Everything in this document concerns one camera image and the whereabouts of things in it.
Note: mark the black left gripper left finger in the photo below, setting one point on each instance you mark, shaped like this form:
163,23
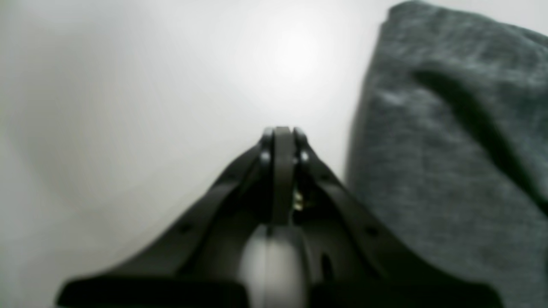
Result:
194,262

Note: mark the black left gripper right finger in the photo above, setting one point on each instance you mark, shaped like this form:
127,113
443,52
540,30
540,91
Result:
354,260

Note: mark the grey t-shirt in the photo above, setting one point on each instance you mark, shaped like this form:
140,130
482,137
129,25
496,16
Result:
449,145

